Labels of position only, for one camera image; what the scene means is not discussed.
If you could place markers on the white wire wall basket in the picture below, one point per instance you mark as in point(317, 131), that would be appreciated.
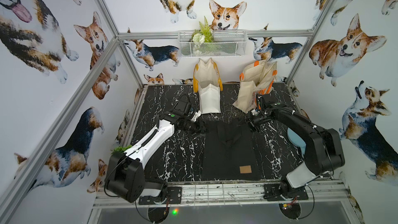
point(226, 44)

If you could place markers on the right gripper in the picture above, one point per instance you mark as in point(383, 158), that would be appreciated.
point(250, 123)

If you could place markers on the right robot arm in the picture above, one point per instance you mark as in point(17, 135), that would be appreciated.
point(323, 147)

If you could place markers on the black canvas bag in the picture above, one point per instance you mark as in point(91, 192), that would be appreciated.
point(229, 153)

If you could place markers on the cream bag orange handles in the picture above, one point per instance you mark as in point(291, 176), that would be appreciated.
point(256, 78)

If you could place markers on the cream bag yellow handles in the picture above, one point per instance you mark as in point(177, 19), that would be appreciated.
point(208, 84)

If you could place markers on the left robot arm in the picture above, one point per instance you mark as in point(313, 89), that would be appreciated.
point(125, 177)

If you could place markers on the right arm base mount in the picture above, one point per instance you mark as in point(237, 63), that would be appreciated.
point(283, 192)

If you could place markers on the green fern with white flower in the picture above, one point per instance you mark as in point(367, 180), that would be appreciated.
point(202, 38)

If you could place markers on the light blue dustpan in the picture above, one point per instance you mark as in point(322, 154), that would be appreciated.
point(296, 140)

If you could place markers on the green leafy plant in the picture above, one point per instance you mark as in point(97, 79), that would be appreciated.
point(120, 149)

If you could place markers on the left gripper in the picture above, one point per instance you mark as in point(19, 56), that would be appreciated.
point(195, 126)

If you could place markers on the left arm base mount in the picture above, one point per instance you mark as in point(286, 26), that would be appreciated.
point(170, 195)

